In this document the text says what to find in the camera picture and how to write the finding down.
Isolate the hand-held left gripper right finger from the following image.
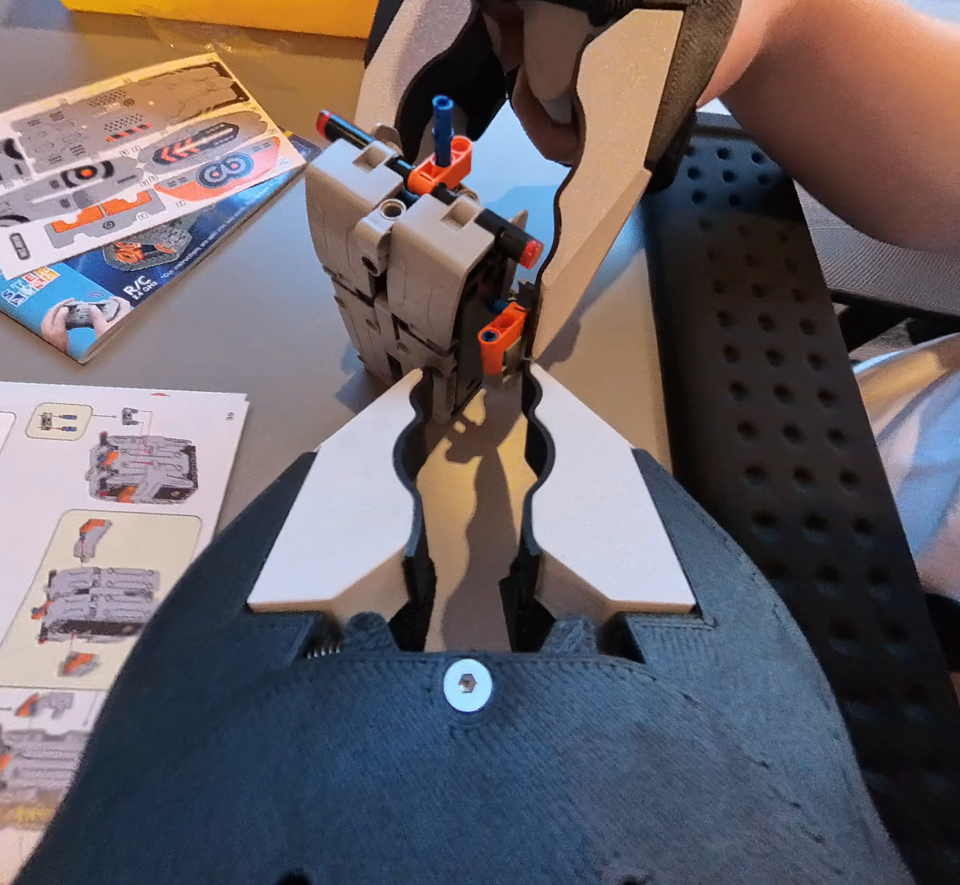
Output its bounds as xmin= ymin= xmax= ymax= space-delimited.
xmin=521 ymin=363 xmax=699 ymax=620

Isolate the open white instruction booklet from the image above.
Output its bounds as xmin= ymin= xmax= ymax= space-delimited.
xmin=0 ymin=381 xmax=250 ymax=830

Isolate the grey desk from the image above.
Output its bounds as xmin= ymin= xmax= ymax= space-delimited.
xmin=0 ymin=0 xmax=672 ymax=885

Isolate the black studded base plate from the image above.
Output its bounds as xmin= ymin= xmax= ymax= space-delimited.
xmin=645 ymin=112 xmax=960 ymax=885

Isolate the grey building block robot assembly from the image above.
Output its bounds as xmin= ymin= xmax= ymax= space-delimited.
xmin=303 ymin=93 xmax=545 ymax=425

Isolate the person's right forearm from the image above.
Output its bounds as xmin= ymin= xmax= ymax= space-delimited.
xmin=697 ymin=0 xmax=960 ymax=252

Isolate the grey orange sticker sheet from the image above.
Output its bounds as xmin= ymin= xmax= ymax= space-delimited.
xmin=0 ymin=52 xmax=307 ymax=282

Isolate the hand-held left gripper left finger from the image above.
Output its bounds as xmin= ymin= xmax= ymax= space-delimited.
xmin=247 ymin=367 xmax=429 ymax=618

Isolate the blue instruction booklet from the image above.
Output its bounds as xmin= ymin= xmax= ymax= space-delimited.
xmin=0 ymin=135 xmax=324 ymax=365

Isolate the person's leg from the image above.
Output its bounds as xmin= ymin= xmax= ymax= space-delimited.
xmin=851 ymin=333 xmax=960 ymax=601

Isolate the person's right hand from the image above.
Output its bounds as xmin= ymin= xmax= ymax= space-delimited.
xmin=510 ymin=67 xmax=585 ymax=165

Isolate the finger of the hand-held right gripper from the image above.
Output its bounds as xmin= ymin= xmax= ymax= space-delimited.
xmin=354 ymin=0 xmax=520 ymax=166
xmin=528 ymin=6 xmax=687 ymax=363

